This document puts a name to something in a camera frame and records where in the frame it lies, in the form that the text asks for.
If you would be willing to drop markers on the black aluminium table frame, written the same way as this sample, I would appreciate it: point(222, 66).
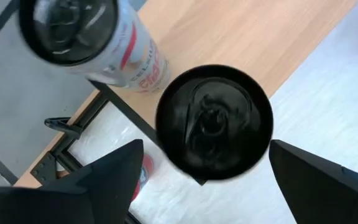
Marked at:
point(47, 168)

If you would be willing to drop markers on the white can with black lid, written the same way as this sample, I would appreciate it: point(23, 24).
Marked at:
point(73, 31)

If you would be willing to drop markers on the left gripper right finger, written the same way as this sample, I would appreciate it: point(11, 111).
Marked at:
point(322, 193)

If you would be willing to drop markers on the dark can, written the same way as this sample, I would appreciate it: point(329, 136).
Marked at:
point(213, 124)

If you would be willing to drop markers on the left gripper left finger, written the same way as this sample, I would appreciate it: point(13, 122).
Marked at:
point(73, 199)

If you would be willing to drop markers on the wooden shelf with black frame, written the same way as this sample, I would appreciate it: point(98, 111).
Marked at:
point(228, 37)

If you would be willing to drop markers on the red beverage can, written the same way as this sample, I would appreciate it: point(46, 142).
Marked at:
point(148, 165)

